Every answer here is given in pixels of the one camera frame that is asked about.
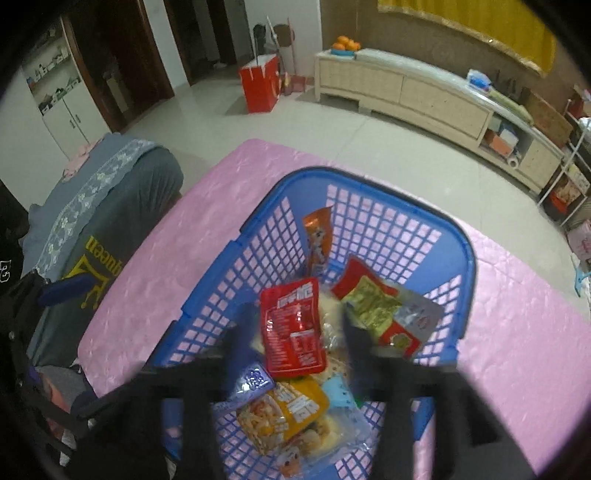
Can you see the dark wooden door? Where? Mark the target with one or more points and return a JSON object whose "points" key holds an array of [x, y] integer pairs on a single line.
{"points": [[115, 55]]}

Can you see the red paper bag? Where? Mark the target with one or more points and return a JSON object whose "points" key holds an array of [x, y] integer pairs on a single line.
{"points": [[258, 87]]}

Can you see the blue tissue box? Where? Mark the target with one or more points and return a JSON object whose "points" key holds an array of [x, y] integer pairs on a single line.
{"points": [[478, 81]]}

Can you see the yellow cloth cover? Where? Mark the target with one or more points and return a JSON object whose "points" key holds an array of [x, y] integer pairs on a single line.
{"points": [[461, 18]]}

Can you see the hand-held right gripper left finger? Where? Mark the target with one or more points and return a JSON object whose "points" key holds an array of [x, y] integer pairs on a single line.
{"points": [[242, 341]]}

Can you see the brown cardboard box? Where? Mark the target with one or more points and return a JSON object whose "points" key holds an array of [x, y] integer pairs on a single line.
{"points": [[549, 117]]}

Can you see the pale blue cartoon bread packet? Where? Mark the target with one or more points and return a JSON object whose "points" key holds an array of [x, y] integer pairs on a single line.
{"points": [[300, 452]]}

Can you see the white metal shelf rack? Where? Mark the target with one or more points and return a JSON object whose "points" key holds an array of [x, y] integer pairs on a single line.
{"points": [[561, 173]]}

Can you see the white paper roll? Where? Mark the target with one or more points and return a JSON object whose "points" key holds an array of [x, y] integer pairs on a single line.
{"points": [[512, 162]]}

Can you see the red green label snack packet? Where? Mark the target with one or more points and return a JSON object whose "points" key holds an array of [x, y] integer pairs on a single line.
{"points": [[374, 300]]}

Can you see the pink cloth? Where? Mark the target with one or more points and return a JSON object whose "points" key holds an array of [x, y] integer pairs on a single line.
{"points": [[76, 161]]}

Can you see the pink tablecloth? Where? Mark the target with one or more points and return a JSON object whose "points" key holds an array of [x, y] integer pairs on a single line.
{"points": [[508, 346]]}

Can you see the beige television cabinet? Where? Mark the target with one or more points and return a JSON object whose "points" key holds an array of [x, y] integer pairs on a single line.
{"points": [[434, 99]]}

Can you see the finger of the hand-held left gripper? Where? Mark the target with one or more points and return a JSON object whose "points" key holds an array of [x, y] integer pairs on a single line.
{"points": [[34, 387], [64, 287]]}

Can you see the black router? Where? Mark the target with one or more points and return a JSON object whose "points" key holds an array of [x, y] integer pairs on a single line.
{"points": [[512, 86]]}

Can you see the purple printed candy packet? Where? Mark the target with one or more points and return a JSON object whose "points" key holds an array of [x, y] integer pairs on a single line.
{"points": [[251, 381]]}

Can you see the blue plate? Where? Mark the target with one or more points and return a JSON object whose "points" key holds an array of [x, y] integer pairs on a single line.
{"points": [[342, 52]]}

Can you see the red dustpan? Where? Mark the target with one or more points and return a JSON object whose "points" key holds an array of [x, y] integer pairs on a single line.
{"points": [[295, 83]]}

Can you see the blue plastic basket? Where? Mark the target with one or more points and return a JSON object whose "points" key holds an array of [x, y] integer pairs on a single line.
{"points": [[213, 277]]}

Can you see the pink bag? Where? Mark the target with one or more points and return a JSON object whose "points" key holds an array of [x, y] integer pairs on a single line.
{"points": [[581, 240]]}

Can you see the orange cartoon snack packet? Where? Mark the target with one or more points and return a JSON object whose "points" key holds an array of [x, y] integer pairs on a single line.
{"points": [[318, 240]]}

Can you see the silver red snack packet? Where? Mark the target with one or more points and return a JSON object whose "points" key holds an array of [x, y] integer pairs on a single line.
{"points": [[415, 323]]}

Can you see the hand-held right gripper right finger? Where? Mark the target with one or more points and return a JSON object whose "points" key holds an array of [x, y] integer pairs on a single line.
{"points": [[360, 355]]}

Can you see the pile of oranges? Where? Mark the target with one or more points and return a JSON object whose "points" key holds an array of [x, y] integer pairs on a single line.
{"points": [[346, 44]]}

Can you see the green folded cloth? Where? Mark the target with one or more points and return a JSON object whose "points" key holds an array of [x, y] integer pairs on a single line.
{"points": [[508, 105]]}

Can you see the white wall cabinet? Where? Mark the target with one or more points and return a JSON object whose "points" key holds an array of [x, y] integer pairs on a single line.
{"points": [[69, 120]]}

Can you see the orange box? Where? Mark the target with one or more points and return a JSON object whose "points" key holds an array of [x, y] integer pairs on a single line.
{"points": [[498, 144]]}

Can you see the person's dark clothing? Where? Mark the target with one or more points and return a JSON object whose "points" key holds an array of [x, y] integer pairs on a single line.
{"points": [[11, 230]]}

